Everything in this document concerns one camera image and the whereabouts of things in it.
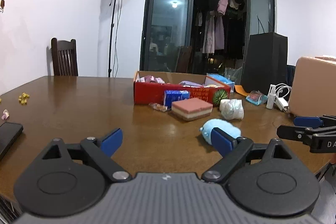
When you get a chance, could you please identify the yellow flower bits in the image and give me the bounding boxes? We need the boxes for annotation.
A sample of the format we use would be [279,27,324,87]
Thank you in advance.
[18,93,30,105]

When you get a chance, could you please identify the small blue tissue packet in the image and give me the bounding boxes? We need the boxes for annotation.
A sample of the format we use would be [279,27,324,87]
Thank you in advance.
[163,90,190,109]

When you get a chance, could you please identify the black smartphone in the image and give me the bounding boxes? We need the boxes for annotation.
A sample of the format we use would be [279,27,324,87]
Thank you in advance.
[0,122,23,160]

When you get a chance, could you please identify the hanging pink clothes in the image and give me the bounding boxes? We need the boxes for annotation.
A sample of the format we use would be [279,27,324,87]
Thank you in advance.
[202,0,228,54]

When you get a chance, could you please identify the small plastic wrapped packet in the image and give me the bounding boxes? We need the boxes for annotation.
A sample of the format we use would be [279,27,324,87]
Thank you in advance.
[245,90,268,106]

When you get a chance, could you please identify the cardboard box with orange rim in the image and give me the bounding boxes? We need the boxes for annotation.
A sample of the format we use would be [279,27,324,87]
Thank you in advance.
[133,71,231,106]

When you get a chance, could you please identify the white spray bottle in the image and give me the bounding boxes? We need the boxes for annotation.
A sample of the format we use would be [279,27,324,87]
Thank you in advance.
[266,84,276,110]

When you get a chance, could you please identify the pink petal on table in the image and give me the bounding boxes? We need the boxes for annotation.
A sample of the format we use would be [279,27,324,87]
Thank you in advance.
[1,109,10,121]

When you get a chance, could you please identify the white charger with cable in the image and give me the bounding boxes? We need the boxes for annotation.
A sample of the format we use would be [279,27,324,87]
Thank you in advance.
[275,83,291,113]

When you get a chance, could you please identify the dark wooden slatted chair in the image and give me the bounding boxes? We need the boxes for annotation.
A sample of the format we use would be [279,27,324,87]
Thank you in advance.
[51,38,79,76]

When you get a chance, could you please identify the black speaker cabinet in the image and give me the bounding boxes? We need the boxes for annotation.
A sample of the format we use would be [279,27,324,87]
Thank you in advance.
[241,32,288,95]

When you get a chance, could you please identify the lilac fluffy towel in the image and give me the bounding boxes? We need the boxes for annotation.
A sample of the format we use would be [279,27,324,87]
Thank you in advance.
[136,75,165,84]

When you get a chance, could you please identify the tan box on table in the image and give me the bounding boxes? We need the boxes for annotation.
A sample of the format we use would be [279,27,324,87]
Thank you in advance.
[289,57,336,117]

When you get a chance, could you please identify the pink layered sponge block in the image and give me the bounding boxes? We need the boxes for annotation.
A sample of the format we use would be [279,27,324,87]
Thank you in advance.
[171,98,213,121]

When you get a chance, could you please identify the black sliding glass door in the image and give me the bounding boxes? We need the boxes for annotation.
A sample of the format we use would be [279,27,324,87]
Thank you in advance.
[140,0,276,75]

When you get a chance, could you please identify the snack wrapper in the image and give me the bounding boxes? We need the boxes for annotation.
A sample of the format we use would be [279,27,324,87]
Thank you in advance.
[149,103,168,113]

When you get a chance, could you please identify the light blue plush toy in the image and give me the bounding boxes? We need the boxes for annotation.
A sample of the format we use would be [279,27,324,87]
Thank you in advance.
[199,119,241,145]

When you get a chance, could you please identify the orange paper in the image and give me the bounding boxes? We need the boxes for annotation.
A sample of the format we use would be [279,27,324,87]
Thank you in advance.
[234,85,249,97]

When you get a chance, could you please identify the blue patterned tissue pack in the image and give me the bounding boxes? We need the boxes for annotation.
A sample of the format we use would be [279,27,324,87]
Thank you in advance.
[207,73,235,93]

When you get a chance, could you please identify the white plush ball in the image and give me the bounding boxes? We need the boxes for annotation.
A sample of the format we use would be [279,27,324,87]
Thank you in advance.
[219,99,244,121]

